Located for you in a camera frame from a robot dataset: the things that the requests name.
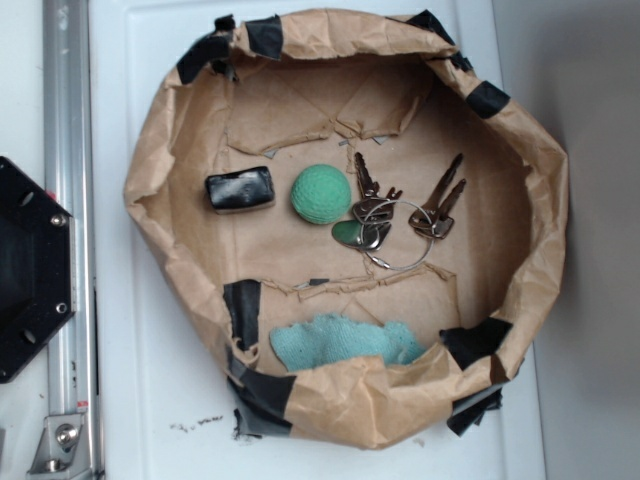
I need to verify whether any left bunch of keys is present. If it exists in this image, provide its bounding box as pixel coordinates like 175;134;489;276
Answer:
331;152;403;252

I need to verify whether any brown paper bin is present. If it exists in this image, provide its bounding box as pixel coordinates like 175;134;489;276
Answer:
124;9;568;449

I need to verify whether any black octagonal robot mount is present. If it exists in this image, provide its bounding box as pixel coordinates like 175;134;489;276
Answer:
1;157;74;384

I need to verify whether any light blue cloth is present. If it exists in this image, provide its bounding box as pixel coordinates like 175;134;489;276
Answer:
269;314;426;372

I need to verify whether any green foam golf ball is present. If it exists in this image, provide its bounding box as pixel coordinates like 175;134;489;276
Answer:
290;164;351;225

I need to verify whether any white plastic tray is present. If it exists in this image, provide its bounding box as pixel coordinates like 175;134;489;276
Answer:
89;1;546;479

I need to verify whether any small black box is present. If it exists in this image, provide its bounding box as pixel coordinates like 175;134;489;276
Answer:
204;166;276;215

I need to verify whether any metal corner bracket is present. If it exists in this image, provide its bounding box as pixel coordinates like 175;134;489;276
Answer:
25;413;91;479

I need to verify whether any wire key ring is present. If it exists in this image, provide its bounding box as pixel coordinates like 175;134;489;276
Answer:
360;198;434;272

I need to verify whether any aluminium frame rail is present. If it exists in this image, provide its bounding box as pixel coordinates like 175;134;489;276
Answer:
43;1;105;479

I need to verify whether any right pair of keys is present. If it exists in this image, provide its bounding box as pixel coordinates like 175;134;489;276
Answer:
408;153;466;240

